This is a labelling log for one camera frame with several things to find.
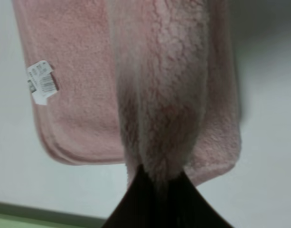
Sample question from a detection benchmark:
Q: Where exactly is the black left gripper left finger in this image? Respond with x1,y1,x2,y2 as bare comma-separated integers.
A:
102,165,165,228

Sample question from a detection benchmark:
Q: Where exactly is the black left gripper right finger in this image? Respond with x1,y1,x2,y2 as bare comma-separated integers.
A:
164,171,234,228

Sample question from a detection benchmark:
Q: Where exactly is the pink fluffy towel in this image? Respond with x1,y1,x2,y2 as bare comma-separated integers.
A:
12,0,241,185

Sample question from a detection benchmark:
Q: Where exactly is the green plastic tray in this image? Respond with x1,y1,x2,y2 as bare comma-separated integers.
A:
0,202,105,228

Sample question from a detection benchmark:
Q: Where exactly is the white towel label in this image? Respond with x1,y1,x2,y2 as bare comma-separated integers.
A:
27,60,58,105

